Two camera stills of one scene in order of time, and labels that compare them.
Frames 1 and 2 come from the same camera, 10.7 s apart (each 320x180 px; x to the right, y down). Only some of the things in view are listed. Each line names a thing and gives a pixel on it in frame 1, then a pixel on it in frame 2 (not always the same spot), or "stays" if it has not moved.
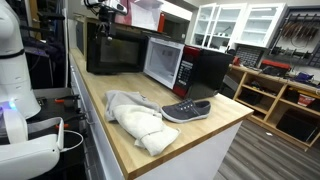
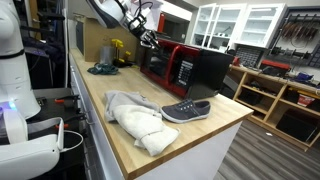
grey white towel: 139,115 stays
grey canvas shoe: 186,110 stays
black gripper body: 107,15 to 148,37
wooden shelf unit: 286,108 stays
